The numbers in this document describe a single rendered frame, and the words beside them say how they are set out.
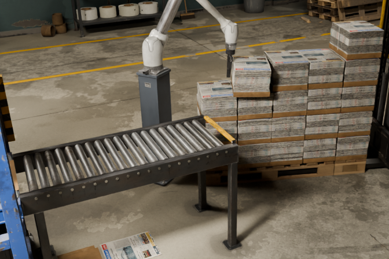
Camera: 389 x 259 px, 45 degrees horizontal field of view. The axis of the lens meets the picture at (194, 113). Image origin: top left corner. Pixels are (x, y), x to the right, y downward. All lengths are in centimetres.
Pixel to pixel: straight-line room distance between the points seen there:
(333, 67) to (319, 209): 113
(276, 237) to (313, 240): 26
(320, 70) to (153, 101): 137
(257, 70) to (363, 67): 90
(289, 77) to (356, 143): 91
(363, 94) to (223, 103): 118
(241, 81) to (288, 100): 47
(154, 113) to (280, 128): 106
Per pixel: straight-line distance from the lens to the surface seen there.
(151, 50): 369
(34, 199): 272
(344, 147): 423
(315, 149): 413
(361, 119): 417
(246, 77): 361
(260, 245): 346
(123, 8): 955
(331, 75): 389
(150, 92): 379
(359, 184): 426
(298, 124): 397
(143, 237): 354
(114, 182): 277
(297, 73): 379
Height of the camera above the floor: 220
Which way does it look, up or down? 24 degrees down
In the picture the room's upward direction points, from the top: 2 degrees counter-clockwise
